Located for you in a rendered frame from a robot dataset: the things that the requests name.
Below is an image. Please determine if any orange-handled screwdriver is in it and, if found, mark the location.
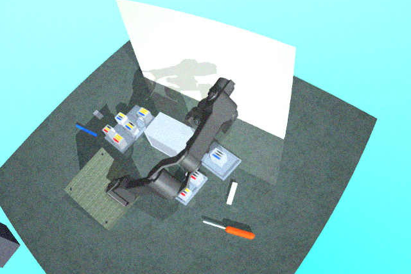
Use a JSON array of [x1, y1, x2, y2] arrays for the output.
[[203, 221, 255, 239]]

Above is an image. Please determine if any large white panel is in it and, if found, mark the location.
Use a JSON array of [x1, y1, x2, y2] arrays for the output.
[[116, 0, 296, 139]]

